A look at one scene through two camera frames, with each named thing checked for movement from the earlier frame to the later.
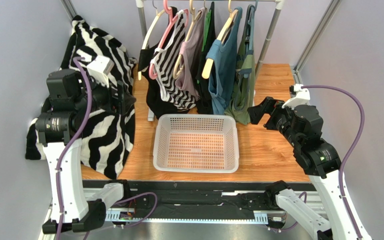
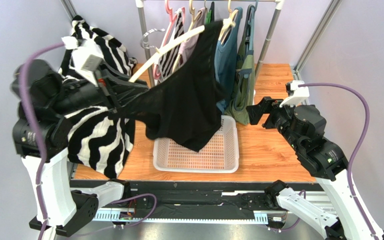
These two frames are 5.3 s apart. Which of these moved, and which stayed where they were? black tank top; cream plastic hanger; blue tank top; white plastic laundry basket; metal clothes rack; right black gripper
Moved: cream plastic hanger; black tank top
Stayed: right black gripper; white plastic laundry basket; metal clothes rack; blue tank top
